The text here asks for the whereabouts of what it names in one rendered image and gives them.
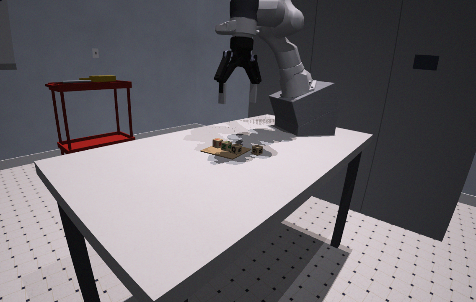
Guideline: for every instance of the brown letter block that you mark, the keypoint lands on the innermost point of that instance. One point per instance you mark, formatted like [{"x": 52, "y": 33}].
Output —
[
  {"x": 257, "y": 150},
  {"x": 236, "y": 148},
  {"x": 226, "y": 145},
  {"x": 217, "y": 142}
]

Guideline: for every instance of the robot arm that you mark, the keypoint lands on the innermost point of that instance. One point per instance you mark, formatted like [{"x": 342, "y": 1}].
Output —
[{"x": 273, "y": 21}]

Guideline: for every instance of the tan square mat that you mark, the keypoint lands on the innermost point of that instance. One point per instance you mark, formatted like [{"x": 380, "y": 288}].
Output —
[{"x": 226, "y": 154}]

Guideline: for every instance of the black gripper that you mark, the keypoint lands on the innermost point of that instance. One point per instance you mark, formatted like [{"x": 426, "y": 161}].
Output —
[{"x": 240, "y": 55}]

